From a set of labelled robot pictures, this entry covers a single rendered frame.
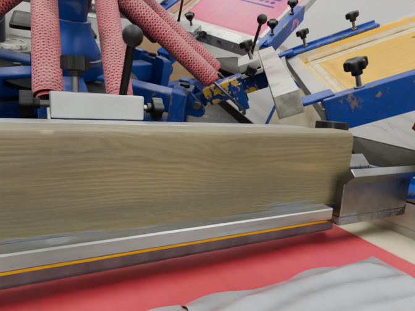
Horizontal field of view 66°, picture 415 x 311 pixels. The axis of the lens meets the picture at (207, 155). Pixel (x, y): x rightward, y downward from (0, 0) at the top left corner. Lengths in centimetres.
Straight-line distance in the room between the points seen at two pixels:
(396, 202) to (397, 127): 209
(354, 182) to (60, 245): 23
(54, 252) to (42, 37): 53
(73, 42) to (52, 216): 76
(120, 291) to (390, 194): 26
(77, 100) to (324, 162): 33
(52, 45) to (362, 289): 60
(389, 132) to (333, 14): 106
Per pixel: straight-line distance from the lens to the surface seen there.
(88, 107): 47
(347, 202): 31
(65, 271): 24
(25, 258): 20
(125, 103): 48
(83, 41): 95
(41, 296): 24
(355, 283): 26
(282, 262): 28
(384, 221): 40
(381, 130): 251
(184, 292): 23
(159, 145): 21
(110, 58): 68
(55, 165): 20
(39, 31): 70
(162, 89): 94
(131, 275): 25
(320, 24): 302
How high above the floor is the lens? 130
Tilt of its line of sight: 27 degrees down
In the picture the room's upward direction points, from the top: 13 degrees clockwise
